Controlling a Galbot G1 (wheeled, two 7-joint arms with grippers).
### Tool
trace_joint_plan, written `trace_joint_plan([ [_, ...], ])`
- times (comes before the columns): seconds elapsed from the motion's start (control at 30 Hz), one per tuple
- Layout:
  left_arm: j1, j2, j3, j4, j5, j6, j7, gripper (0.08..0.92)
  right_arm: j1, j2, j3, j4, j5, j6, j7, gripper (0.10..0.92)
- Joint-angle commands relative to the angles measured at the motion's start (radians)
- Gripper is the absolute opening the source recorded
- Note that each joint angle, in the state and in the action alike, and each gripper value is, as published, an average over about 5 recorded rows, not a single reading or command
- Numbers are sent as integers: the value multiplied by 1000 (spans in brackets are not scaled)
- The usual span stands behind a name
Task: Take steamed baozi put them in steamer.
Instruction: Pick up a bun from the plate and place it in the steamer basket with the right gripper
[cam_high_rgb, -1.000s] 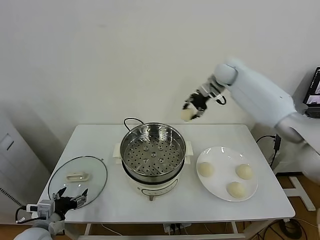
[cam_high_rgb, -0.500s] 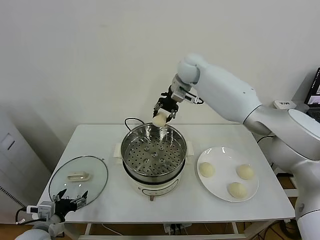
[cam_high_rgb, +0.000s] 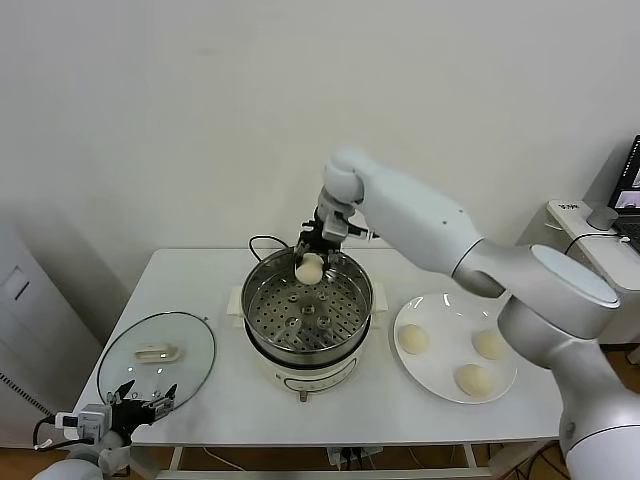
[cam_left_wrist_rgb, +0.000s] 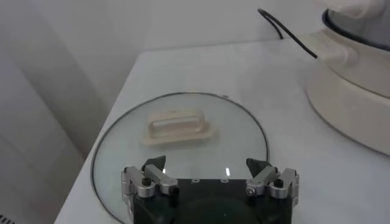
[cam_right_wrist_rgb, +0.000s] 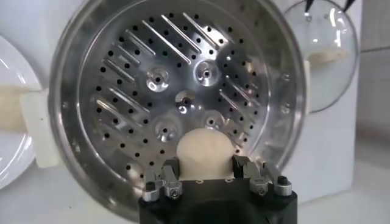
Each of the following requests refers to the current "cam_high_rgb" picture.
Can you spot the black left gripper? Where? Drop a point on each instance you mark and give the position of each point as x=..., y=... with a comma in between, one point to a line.
x=127, y=417

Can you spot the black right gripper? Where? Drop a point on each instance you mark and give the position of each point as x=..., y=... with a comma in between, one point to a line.
x=315, y=237

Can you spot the white steamed baozi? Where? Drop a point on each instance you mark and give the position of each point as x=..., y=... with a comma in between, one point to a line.
x=473, y=380
x=413, y=339
x=310, y=271
x=487, y=346

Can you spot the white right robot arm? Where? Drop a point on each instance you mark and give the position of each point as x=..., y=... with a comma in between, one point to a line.
x=425, y=210

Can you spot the perforated steel steamer basket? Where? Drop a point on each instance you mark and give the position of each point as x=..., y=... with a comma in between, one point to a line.
x=360, y=295

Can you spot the cream electric cooker base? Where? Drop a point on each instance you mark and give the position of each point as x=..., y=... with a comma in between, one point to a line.
x=310, y=380

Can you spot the white cabinet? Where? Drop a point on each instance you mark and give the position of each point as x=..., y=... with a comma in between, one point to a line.
x=30, y=320

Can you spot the white round plate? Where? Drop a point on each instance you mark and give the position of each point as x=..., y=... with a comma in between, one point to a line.
x=440, y=360

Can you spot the white power strip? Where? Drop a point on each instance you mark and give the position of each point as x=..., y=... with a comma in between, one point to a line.
x=350, y=457

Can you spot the white side desk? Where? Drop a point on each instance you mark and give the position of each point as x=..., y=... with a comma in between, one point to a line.
x=565, y=220

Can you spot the black laptop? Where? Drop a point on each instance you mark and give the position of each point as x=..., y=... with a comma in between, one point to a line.
x=627, y=210

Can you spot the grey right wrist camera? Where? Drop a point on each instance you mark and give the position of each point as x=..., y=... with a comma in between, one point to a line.
x=336, y=227

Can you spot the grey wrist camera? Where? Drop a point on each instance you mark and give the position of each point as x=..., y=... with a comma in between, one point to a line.
x=90, y=422
x=336, y=227

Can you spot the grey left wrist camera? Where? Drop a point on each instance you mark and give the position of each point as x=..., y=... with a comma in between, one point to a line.
x=90, y=422

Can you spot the white table frame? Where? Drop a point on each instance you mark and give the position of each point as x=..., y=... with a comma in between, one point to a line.
x=400, y=474

